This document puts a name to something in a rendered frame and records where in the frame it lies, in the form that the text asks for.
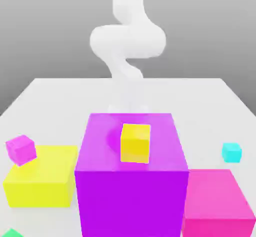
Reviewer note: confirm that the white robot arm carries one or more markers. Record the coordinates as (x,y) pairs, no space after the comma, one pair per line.
(128,41)

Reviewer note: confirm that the small yellow cube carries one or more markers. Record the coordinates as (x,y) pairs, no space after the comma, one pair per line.
(135,143)

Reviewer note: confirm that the small cyan cube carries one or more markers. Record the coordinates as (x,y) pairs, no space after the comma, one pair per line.
(232,152)

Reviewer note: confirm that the small magenta cube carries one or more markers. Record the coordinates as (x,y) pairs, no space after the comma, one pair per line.
(20,150)

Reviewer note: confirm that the small green cube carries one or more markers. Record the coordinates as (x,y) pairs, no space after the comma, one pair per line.
(11,233)

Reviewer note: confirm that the large purple box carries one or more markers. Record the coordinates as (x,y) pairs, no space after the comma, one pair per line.
(132,201)

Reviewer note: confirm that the large yellow box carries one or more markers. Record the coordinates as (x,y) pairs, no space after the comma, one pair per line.
(40,189)

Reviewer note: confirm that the large pink box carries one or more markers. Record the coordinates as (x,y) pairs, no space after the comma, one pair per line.
(216,201)

